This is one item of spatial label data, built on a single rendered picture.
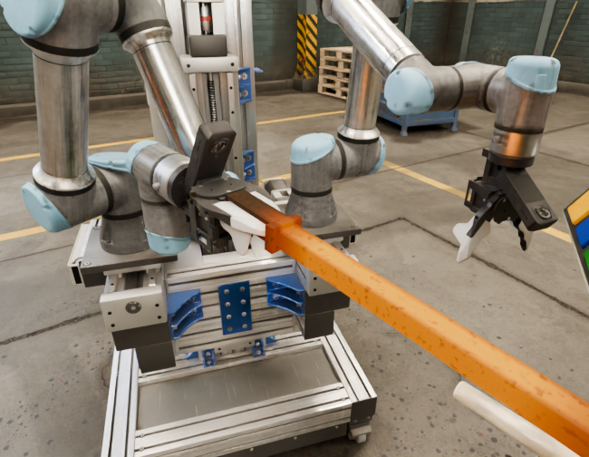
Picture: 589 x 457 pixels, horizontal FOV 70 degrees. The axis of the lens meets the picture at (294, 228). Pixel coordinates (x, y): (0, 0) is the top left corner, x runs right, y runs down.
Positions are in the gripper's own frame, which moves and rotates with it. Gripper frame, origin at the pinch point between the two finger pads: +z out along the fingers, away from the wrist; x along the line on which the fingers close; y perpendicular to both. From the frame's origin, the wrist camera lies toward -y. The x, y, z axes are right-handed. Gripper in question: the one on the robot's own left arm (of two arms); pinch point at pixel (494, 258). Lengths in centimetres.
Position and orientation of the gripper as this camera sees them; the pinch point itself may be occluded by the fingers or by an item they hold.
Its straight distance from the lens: 88.4
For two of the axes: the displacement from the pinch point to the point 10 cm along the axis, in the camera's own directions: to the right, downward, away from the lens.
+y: -2.8, -4.5, 8.5
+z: 0.0, 8.9, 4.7
